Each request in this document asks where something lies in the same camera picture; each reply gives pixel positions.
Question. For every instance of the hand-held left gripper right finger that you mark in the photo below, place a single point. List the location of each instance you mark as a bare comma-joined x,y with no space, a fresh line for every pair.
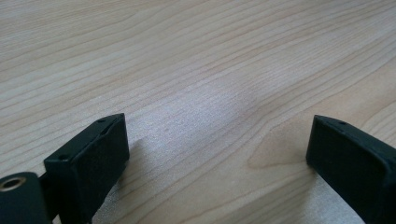
351,161

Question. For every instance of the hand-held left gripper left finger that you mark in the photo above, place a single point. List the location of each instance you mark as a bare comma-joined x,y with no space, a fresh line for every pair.
90,161

